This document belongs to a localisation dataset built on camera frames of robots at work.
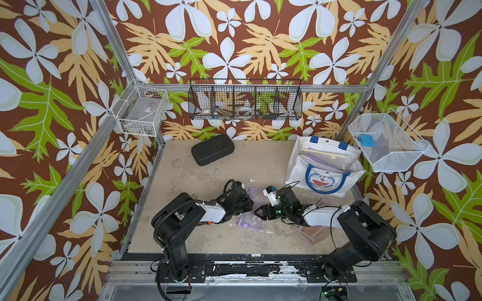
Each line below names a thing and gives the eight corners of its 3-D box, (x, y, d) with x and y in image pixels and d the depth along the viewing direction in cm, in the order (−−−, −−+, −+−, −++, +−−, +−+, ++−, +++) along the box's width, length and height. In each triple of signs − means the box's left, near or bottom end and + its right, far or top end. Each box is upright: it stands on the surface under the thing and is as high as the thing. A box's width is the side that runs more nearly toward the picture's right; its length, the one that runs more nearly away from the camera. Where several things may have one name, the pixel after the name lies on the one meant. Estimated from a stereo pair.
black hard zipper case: (200, 169, 109) (199, 163, 104) (189, 152, 117) (187, 146, 112) (236, 151, 117) (236, 145, 113) (224, 136, 126) (223, 130, 121)
